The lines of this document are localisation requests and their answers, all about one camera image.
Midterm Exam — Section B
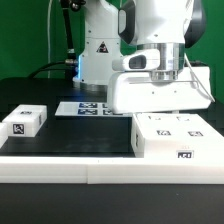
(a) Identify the black cable hose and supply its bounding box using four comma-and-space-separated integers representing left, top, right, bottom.
27, 0, 81, 80

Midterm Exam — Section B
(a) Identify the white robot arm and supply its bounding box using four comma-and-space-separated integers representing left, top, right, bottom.
59, 0, 214, 114

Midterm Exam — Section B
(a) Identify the white cabinet door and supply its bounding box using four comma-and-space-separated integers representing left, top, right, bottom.
175, 114, 222, 138
137, 114, 189, 139

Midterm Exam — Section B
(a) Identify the white cabinet body box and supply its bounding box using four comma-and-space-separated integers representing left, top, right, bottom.
131, 113, 224, 160

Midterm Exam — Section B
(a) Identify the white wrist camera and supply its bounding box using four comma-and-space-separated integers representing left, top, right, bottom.
112, 49, 160, 71

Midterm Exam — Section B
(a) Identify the white marker sheet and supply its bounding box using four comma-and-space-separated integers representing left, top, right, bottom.
55, 102, 130, 117

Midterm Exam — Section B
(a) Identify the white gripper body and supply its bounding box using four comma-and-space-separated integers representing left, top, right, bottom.
107, 66, 212, 114

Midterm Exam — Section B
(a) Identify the white thin cable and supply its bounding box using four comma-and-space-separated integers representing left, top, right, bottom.
47, 0, 54, 79

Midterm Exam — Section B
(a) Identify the white cabinet top block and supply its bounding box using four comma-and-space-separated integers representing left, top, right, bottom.
3, 104, 47, 137

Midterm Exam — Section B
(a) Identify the white L-shaped boundary frame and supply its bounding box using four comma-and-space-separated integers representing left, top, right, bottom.
0, 122, 224, 185

